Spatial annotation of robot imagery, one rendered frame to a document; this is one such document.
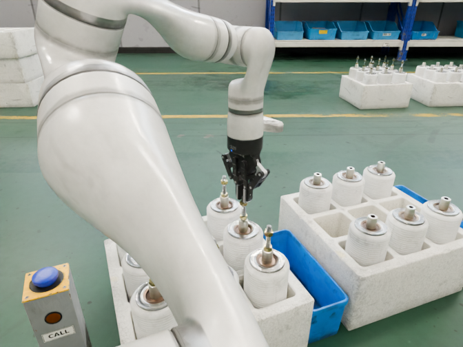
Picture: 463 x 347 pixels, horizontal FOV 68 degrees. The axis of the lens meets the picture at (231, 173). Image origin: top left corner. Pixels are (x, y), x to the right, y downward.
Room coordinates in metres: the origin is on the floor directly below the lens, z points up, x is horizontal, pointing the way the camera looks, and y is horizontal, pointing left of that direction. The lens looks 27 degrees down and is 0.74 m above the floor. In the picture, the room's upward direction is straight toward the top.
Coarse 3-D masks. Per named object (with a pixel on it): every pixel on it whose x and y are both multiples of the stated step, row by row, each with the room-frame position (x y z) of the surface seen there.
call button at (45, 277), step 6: (42, 270) 0.45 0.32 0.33; (48, 270) 0.45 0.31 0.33; (54, 270) 0.45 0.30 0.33; (36, 276) 0.43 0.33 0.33; (42, 276) 0.43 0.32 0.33; (48, 276) 0.43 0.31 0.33; (54, 276) 0.43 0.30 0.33; (36, 282) 0.42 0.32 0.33; (42, 282) 0.42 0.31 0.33; (48, 282) 0.42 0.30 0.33
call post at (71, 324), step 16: (32, 304) 0.40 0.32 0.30; (48, 304) 0.41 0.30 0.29; (64, 304) 0.42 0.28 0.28; (80, 304) 0.48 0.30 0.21; (32, 320) 0.39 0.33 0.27; (64, 320) 0.41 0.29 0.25; (80, 320) 0.44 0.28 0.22; (48, 336) 0.40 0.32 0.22; (64, 336) 0.41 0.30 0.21; (80, 336) 0.42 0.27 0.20
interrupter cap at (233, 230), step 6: (234, 222) 0.70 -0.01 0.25; (252, 222) 0.69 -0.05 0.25; (228, 228) 0.67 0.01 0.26; (234, 228) 0.67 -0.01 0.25; (252, 228) 0.67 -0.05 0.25; (258, 228) 0.67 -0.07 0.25; (234, 234) 0.65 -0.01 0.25; (240, 234) 0.65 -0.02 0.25; (246, 234) 0.65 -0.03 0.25; (252, 234) 0.65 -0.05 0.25
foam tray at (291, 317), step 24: (264, 240) 0.72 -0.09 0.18; (120, 264) 0.71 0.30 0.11; (120, 288) 0.55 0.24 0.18; (240, 288) 0.55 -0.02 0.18; (288, 288) 0.57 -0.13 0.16; (120, 312) 0.49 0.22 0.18; (264, 312) 0.49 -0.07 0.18; (288, 312) 0.50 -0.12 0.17; (312, 312) 0.52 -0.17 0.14; (120, 336) 0.43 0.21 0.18; (264, 336) 0.47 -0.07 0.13; (288, 336) 0.50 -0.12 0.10
